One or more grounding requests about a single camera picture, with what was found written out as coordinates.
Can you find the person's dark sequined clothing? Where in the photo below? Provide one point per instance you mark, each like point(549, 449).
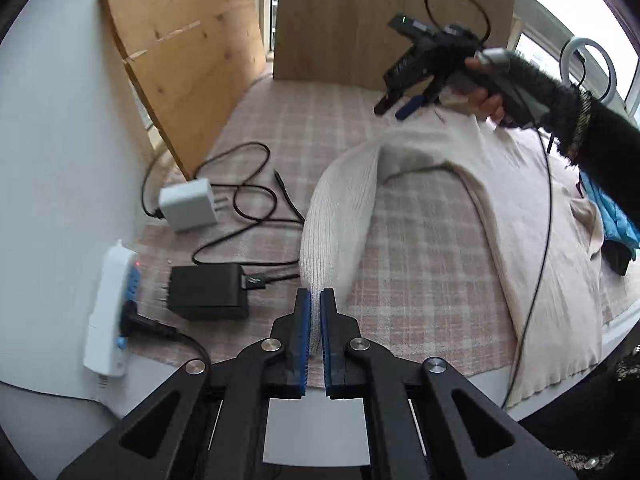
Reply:
point(590, 425)

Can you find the blue cloth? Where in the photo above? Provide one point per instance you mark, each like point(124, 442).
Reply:
point(612, 215)

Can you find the pink plaid blanket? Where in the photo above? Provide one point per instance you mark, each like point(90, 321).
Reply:
point(425, 265)

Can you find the white power strip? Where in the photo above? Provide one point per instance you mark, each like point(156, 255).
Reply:
point(107, 310)

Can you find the person's right forearm black sleeve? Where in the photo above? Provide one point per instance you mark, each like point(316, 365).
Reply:
point(600, 140)

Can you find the black power adapter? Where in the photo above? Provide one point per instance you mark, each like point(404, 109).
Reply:
point(207, 290)

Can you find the white charger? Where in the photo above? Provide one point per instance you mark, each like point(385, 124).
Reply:
point(189, 206)

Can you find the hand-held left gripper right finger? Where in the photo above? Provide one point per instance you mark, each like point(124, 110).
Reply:
point(328, 347)

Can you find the large wooden board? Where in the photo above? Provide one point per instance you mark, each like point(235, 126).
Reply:
point(360, 20)

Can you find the window frame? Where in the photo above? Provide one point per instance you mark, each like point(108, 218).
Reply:
point(565, 15)

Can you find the person's right hand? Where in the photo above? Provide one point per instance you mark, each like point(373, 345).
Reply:
point(487, 102)

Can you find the cream knit sweater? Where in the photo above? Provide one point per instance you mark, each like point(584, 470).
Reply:
point(525, 220)

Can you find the wooden board with tape strips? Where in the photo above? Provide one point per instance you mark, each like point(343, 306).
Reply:
point(195, 70)

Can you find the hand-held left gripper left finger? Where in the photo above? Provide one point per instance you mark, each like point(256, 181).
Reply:
point(301, 345)

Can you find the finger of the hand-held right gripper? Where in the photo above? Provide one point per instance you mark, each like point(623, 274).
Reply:
point(387, 104)
point(409, 107)

